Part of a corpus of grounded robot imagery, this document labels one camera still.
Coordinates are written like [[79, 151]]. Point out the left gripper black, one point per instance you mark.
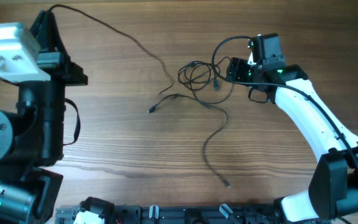
[[63, 66]]

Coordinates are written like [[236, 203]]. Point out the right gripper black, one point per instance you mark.
[[239, 70]]

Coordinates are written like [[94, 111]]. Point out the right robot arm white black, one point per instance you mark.
[[333, 190]]

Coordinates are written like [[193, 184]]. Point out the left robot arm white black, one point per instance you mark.
[[31, 140]]

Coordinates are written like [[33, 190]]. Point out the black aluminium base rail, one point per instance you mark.
[[262, 213]]

